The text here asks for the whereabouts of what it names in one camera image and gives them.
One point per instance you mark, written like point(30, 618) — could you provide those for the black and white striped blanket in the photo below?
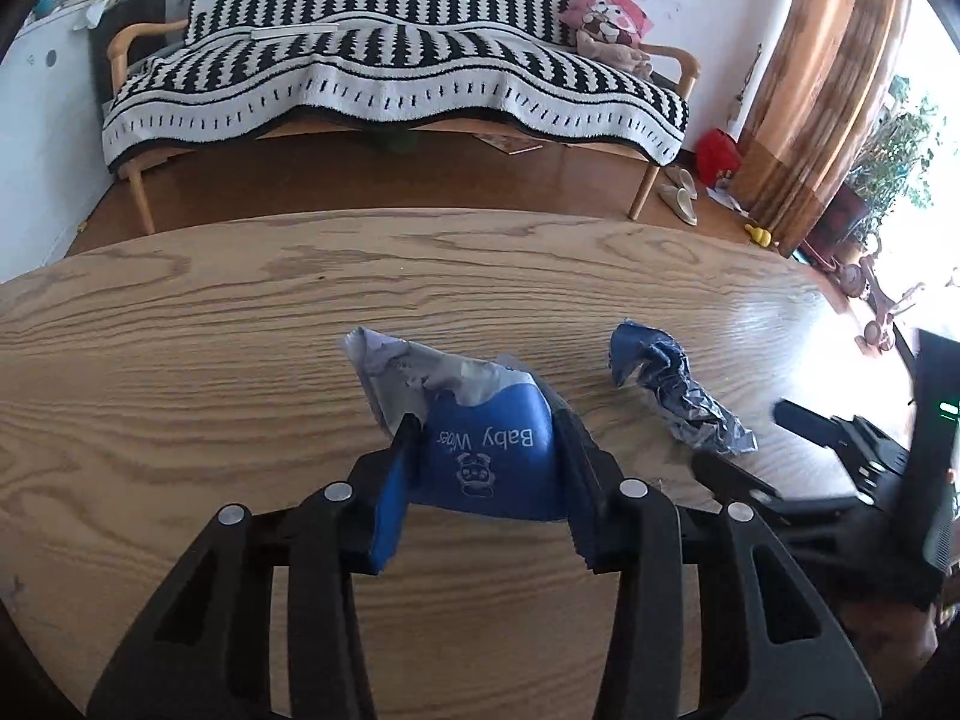
point(375, 67)

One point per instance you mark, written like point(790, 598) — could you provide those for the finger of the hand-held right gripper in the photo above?
point(810, 424)
point(731, 472)

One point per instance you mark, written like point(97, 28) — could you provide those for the yellow toy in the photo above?
point(759, 235)

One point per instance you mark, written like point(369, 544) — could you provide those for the white cabinet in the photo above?
point(37, 150)

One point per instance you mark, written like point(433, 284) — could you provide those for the red bag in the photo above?
point(716, 157)

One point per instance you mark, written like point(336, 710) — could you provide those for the brown plush toy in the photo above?
point(619, 54)

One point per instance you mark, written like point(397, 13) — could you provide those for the pink cartoon cushion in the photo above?
point(607, 11)

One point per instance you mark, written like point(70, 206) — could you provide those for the black white striped sofa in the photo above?
point(141, 199)

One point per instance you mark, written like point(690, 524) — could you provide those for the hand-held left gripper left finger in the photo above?
point(390, 495)

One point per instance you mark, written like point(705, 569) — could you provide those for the potted plant in red pot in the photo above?
point(892, 157)

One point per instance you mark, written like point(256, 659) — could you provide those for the black board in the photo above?
point(135, 15)

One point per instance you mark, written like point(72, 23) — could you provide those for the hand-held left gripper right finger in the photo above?
point(581, 472)

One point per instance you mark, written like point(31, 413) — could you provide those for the beige slipper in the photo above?
point(679, 206)
point(684, 181)

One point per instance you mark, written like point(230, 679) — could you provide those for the blue wrapper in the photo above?
point(660, 367)

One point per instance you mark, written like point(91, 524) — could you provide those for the wooden table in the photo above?
point(225, 330)

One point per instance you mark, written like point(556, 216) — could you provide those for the blue wipes packet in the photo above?
point(487, 465)

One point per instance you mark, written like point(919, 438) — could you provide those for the white paper sheet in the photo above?
point(724, 197)

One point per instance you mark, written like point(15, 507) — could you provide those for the brown curtain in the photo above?
point(817, 90)

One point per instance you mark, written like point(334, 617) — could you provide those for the pink tricycle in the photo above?
point(877, 300)

